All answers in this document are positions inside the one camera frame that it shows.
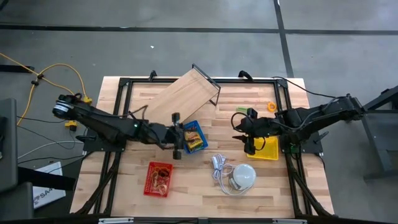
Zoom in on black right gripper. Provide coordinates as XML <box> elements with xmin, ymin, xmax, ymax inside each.
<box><xmin>232</xmin><ymin>108</ymin><xmax>269</xmax><ymax>156</ymax></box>

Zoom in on blue plastic basket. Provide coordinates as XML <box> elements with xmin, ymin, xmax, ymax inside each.
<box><xmin>181</xmin><ymin>119</ymin><xmax>210</xmax><ymax>156</ymax></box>

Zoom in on wooden shelf riser black legs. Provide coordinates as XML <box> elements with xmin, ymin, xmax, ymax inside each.
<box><xmin>144</xmin><ymin>63</ymin><xmax>222</xmax><ymax>126</ymax></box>

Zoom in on yellow rubber band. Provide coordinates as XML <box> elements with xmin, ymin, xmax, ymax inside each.
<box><xmin>151</xmin><ymin>174</ymin><xmax>165</xmax><ymax>187</ymax></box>

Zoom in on tan rubber band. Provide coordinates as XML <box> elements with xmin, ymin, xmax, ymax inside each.
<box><xmin>152</xmin><ymin>182</ymin><xmax>171</xmax><ymax>197</ymax></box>

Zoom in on dark grey desk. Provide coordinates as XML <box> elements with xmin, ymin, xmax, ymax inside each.
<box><xmin>0</xmin><ymin>98</ymin><xmax>34</xmax><ymax>222</ymax></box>

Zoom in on yellow plastic basket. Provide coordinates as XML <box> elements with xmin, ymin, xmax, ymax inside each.
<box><xmin>247</xmin><ymin>136</ymin><xmax>280</xmax><ymax>161</ymax></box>

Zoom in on white bulb brass table lamp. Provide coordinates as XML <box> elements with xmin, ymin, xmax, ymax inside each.
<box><xmin>228</xmin><ymin>163</ymin><xmax>257</xmax><ymax>192</ymax></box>

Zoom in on red plastic basket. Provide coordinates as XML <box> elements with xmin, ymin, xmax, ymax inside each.
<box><xmin>143</xmin><ymin>161</ymin><xmax>174</xmax><ymax>198</ymax></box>

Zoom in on white printed box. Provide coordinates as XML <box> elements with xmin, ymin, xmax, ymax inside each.
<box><xmin>32</xmin><ymin>161</ymin><xmax>67</xmax><ymax>210</ymax></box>

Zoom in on black flat bar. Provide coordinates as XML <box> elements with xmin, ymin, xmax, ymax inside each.
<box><xmin>17</xmin><ymin>166</ymin><xmax>77</xmax><ymax>192</ymax></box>

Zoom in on black metal cart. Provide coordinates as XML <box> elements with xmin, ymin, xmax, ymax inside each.
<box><xmin>360</xmin><ymin>85</ymin><xmax>398</xmax><ymax>182</ymax></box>

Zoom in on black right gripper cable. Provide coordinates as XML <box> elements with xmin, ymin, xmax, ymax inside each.
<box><xmin>230</xmin><ymin>111</ymin><xmax>251</xmax><ymax>127</ymax></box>

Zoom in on white lamp with cord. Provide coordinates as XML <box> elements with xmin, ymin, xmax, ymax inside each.
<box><xmin>211</xmin><ymin>153</ymin><xmax>249</xmax><ymax>197</ymax></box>

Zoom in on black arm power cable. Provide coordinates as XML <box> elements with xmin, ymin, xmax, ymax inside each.
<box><xmin>270</xmin><ymin>76</ymin><xmax>338</xmax><ymax>100</ymax></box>

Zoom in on white floor cable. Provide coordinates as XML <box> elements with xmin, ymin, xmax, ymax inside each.
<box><xmin>17</xmin><ymin>140</ymin><xmax>85</xmax><ymax>160</ymax></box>

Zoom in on yellow extension cord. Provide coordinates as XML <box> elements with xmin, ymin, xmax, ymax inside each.
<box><xmin>0</xmin><ymin>52</ymin><xmax>94</xmax><ymax>127</ymax></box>

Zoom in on black floor cable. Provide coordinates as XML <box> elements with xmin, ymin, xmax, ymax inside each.
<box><xmin>16</xmin><ymin>115</ymin><xmax>68</xmax><ymax>124</ymax></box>

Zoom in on black floor strap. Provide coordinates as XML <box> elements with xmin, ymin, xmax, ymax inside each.
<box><xmin>0</xmin><ymin>64</ymin><xmax>35</xmax><ymax>74</ymax></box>

